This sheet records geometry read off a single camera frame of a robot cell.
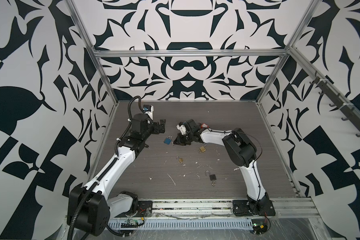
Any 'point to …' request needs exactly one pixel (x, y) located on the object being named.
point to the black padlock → (212, 177)
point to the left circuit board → (131, 223)
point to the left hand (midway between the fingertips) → (156, 116)
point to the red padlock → (204, 125)
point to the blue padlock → (168, 140)
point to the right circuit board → (259, 226)
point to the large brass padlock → (202, 148)
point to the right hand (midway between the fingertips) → (173, 142)
